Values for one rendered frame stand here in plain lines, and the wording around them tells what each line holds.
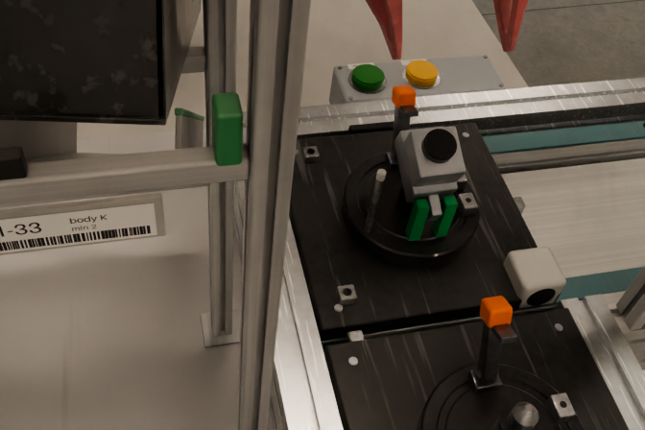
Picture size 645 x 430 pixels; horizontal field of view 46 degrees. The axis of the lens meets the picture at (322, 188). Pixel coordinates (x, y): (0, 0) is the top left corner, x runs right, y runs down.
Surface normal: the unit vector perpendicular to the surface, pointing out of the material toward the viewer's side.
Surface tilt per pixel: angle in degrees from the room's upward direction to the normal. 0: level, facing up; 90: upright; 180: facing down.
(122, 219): 90
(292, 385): 0
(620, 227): 0
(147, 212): 90
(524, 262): 0
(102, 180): 90
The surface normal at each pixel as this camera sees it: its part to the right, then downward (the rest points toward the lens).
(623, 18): 0.10, -0.66
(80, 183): 0.22, 0.75
